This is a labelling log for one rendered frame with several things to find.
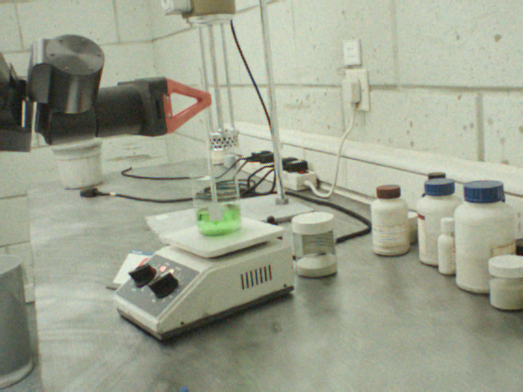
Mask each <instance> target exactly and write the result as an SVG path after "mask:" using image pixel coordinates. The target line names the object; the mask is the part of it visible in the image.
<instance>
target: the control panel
mask: <svg viewBox="0 0 523 392"><path fill-rule="evenodd" d="M146 263H149V264H150V267H153V268H154V269H155V270H156V275H155V277H154V278H157V277H159V276H160V275H162V274H164V273H166V272H169V271H171V270H174V272H173V275H174V276H175V277H176V280H177V286H176V289H175V290H174V291H173V292H172V293H171V294H170V295H168V296H167V297H165V298H162V299H157V298H156V297H155V296H154V293H152V290H151V289H150V288H149V287H148V285H145V286H143V287H136V286H135V285H134V280H133V279H132V278H131V277H130V278H129V279H128V281H127V282H126V283H125V284H124V285H123V286H122V287H121V288H120V289H119V290H118V291H117V292H116V294H117V295H118V296H120V297H121V298H123V299H125V300H127V301H129V302H130V303H132V304H134V305H135V306H137V307H139V308H140V309H142V310H144V311H146V312H147V313H149V314H151V315H153V316H154V317H157V316H158V315H160V313H161V312H162V311H163V310H164V309H165V308H166V307H167V306H168V305H169V304H170V303H172V302H173V301H174V300H175V299H176V298H177V296H178V295H179V294H180V293H181V292H182V291H183V289H184V288H185V287H186V286H187V285H188V284H189V283H190V282H191V281H193V280H194V279H195V278H196V277H197V276H198V275H199V274H200V272H199V271H197V270H194V269H193V268H190V267H188V266H185V265H183V264H180V263H178V262H176V261H174V260H172V259H169V258H166V257H164V256H162V255H159V254H154V255H153V256H152V257H151V258H150V259H149V260H148V261H147V262H146ZM146 263H145V264H146ZM163 266H165V267H166V268H165V270H164V271H162V272H161V267H163Z"/></svg>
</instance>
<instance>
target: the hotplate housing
mask: <svg viewBox="0 0 523 392"><path fill-rule="evenodd" d="M155 254H159V255H162V256H164V257H166V258H169V259H172V260H174V261H176V262H178V263H180V264H183V265H185V266H188V267H190V268H193V269H194V270H197V271H199V272H200V274H199V275H198V276H197V277H196V278H195V279H194V280H193V281H191V282H190V283H189V284H188V285H187V286H186V287H185V288H184V289H183V291H182V292H181V293H180V294H179V295H178V296H177V298H176V299H175V300H174V301H173V302H172V303H170V304H169V305H168V306H167V307H166V308H165V309H164V310H163V311H162V312H161V313H160V315H158V316H157V317H154V316H153V315H151V314H149V313H147V312H146V311H144V310H142V309H140V308H139V307H137V306H135V305H134V304H132V303H130V302H129V301H127V300H125V299H123V298H121V297H120V296H118V295H117V294H116V292H117V291H118V290H119V289H120V288H119V289H118V290H117V291H116V292H115V295H114V296H115V297H114V298H113V303H114V305H115V306H116V307H117V312H118V313H120V314H121V315H123V316H125V317H126V318H128V319H129V320H131V321H132V322H133V323H135V324H137V325H138V326H140V327H141V328H143V329H145V330H147V331H148V332H150V333H151V334H153V335H154V336H156V337H157V338H158V339H160V340H164V339H167V338H169V337H172V336H175V335H177V334H179V333H181V332H183V331H186V330H188V329H195V328H198V327H201V326H202V325H204V324H207V323H209V322H212V321H215V320H217V319H220V318H222V317H224V316H227V315H230V314H233V313H235V312H238V311H241V310H243V309H246V308H250V307H253V306H255V305H257V304H260V303H262V302H265V301H269V300H271V299H274V298H276V297H279V296H281V295H284V294H286V293H288V292H291V291H293V290H294V286H293V285H294V283H295V281H294V270H293V260H292V252H291V244H289V243H288V242H287V241H284V240H280V239H277V238H274V239H271V240H268V241H264V242H261V243H258V244H255V245H251V246H248V247H245V248H241V249H238V250H235V251H233V252H229V253H227V254H224V255H221V256H217V257H204V256H199V255H196V254H194V253H191V252H189V251H187V250H184V249H181V248H179V247H176V246H173V245H171V246H168V247H165V248H162V249H161V250H160V251H157V252H156V253H155ZM127 281H128V280H127ZM127 281H126V282H127ZM126 282H125V283H126ZM125 283H124V284H125ZM124 284H123V285H124ZM123 285H122V286H123ZM122 286H121V287H122Z"/></svg>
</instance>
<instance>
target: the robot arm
mask: <svg viewBox="0 0 523 392"><path fill-rule="evenodd" d="M105 59H106V57H105V54H104V52H103V51H102V49H101V48H100V47H99V46H98V45H97V44H96V43H95V42H94V41H92V40H91V39H90V38H88V37H83V36H80V35H60V36H57V37H55V38H53V39H45V38H39V39H37V40H35V42H34V44H33V49H32V54H31V59H30V63H29V66H28V72H27V76H23V75H17V71H15V70H14V67H13V65H12V63H7V62H6V60H5V58H4V56H3V54H2V52H1V50H0V152H2V151H7V152H22V153H31V142H32V126H33V112H34V103H36V111H35V133H41V134H42V135H43V136H44V139H45V144H48V145H49V146H55V145H61V144H67V143H74V142H79V141H85V140H92V139H93V138H94V137H96V138H100V137H101V138H104V137H109V136H116V135H123V134H131V135H140V136H148V137H158V136H163V135H166V134H170V133H173V132H174V131H175V130H176V129H177V128H178V127H180V126H181V125H182V124H184V123H185V122H186V121H189V120H190V119H192V118H193V117H195V116H196V115H198V114H199V113H200V112H201V111H203V110H204V109H206V108H207V107H209V106H210V105H212V100H211V94H210V93H208V92H205V91H201V90H198V89H195V88H193V87H190V86H187V85H185V84H182V83H180V82H177V81H175V80H173V79H171V78H169V77H166V76H159V77H143V78H135V79H134V80H128V81H119V82H118V83H117V86H109V87H101V88H100V83H101V79H102V74H103V69H104V64H105ZM173 93H175V94H179V95H183V96H190V97H193V98H196V100H197V102H196V103H194V104H192V105H190V106H188V107H186V108H184V109H182V110H180V111H178V112H176V113H175V114H174V115H173V108H172V101H171V94H173ZM23 101H25V122H24V127H22V110H23Z"/></svg>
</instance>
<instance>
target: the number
mask: <svg viewBox="0 0 523 392"><path fill-rule="evenodd" d="M150 257H151V256H146V255H139V254H132V253H130V255H129V256H128V258H127V261H126V262H125V264H124V266H123V268H122V270H121V271H120V274H119V275H118V276H117V278H116V279H120V280H126V281H127V280H128V278H129V277H130V276H128V272H129V271H130V270H132V269H133V268H136V267H138V266H141V265H143V264H144V263H145V262H146V261H148V260H149V258H150Z"/></svg>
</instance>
